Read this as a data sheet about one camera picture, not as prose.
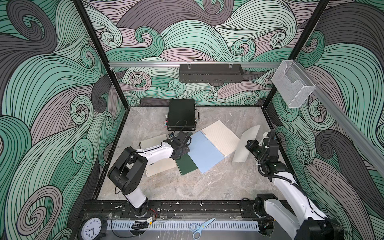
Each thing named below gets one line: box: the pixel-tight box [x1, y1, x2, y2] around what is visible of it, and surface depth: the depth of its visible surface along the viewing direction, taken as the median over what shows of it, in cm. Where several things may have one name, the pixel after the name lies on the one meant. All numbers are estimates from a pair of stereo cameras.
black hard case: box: [167, 98, 196, 131], surface depth 120 cm
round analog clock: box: [79, 217, 103, 240], surface depth 67 cm
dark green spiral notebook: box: [175, 153, 199, 176], surface depth 92 cm
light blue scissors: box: [189, 217, 216, 240], surface depth 70 cm
